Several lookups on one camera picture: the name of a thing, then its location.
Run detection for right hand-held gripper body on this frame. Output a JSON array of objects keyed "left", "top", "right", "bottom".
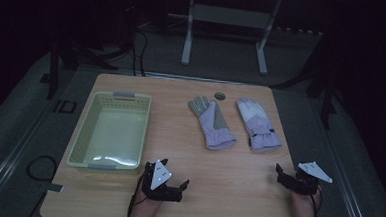
[{"left": 286, "top": 160, "right": 334, "bottom": 198}]

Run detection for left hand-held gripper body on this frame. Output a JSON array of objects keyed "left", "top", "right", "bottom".
[{"left": 140, "top": 158, "right": 186, "bottom": 203}]

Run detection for purple and white glove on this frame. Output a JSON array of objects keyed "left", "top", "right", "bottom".
[{"left": 234, "top": 97, "right": 285, "bottom": 154}]

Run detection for pale green plastic basket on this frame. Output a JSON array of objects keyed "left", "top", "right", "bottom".
[{"left": 66, "top": 89, "right": 153, "bottom": 172}]

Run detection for purple glove with grey palm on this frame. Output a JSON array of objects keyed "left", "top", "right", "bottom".
[{"left": 185, "top": 94, "right": 240, "bottom": 153}]

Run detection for person's right hand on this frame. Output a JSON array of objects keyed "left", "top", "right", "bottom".
[{"left": 289, "top": 190, "right": 321, "bottom": 217}]

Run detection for person's left hand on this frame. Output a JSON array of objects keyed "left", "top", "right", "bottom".
[{"left": 130, "top": 186, "right": 164, "bottom": 217}]

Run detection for black tripod stand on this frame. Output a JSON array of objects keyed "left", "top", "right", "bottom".
[
  {"left": 268, "top": 26, "right": 349, "bottom": 130},
  {"left": 39, "top": 0, "right": 138, "bottom": 104}
]

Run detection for grey tape piece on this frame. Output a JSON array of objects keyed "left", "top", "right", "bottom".
[{"left": 46, "top": 182, "right": 65, "bottom": 194}]

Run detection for right hand-held gripper cable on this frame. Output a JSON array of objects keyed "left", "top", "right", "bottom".
[{"left": 309, "top": 185, "right": 324, "bottom": 217}]

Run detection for black floor cables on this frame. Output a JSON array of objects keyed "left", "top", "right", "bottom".
[{"left": 129, "top": 28, "right": 149, "bottom": 78}]

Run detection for black looped floor cable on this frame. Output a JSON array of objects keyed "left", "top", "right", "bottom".
[{"left": 26, "top": 154, "right": 59, "bottom": 183}]

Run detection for white metal table frame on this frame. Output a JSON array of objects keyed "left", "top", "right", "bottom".
[{"left": 165, "top": 0, "right": 283, "bottom": 77}]

